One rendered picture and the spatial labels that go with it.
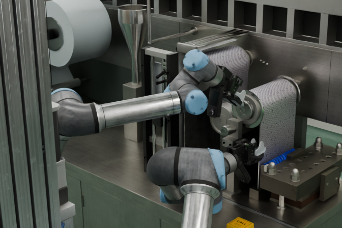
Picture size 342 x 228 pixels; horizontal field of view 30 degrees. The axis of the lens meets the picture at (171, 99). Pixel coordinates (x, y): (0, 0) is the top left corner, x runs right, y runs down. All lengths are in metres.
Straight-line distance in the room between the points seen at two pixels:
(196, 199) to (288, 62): 1.01
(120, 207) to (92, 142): 0.46
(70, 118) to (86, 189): 0.94
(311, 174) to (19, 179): 1.24
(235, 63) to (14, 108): 1.32
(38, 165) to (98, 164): 1.26
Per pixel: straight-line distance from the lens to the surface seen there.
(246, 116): 2.41
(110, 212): 2.78
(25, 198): 1.57
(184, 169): 1.86
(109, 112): 1.96
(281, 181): 2.38
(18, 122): 1.49
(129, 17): 2.83
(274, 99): 2.45
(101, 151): 2.93
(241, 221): 2.31
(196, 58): 2.11
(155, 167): 1.89
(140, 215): 2.63
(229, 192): 2.53
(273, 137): 2.50
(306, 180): 2.39
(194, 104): 1.99
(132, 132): 3.01
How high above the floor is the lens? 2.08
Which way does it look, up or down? 19 degrees down
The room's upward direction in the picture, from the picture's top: 1 degrees counter-clockwise
